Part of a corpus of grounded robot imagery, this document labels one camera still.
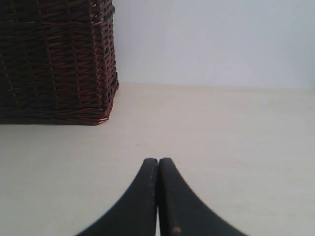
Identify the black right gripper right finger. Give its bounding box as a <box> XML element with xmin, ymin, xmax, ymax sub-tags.
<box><xmin>157</xmin><ymin>158</ymin><xmax>245</xmax><ymax>236</ymax></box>

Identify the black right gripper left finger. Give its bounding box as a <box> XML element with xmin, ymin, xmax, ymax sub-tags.
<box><xmin>79</xmin><ymin>158</ymin><xmax>158</xmax><ymax>236</ymax></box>

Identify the dark brown wicker basket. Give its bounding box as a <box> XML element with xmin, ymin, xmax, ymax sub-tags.
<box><xmin>0</xmin><ymin>0</ymin><xmax>119</xmax><ymax>125</ymax></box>

